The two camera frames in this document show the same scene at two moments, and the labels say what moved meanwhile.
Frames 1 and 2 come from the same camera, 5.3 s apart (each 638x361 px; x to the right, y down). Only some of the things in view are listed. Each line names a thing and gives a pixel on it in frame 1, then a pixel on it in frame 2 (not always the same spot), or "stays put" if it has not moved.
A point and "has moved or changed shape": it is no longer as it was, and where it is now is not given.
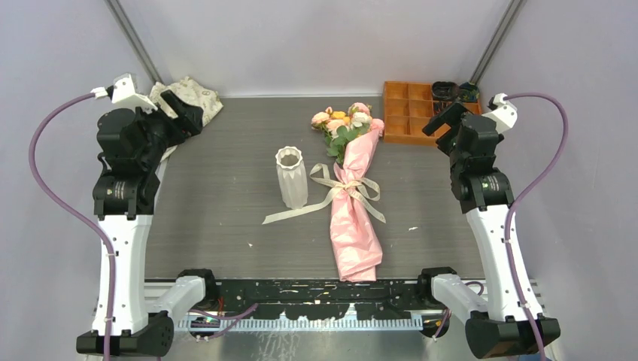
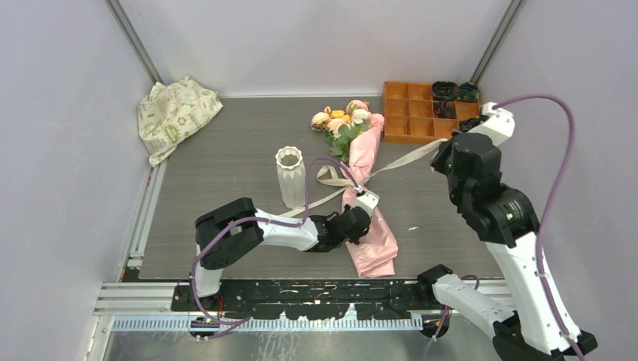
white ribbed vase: x=292 y=175 stays put
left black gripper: x=186 y=125 to x=356 y=238
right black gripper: x=453 y=116 to x=439 y=161
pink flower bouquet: x=352 y=134 has moved or changed shape
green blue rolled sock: x=469 y=92 stays put
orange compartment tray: x=408 y=106 stays put
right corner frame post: x=505 y=27 stays put
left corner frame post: x=126 y=23 stays put
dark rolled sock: x=445 y=90 stays put
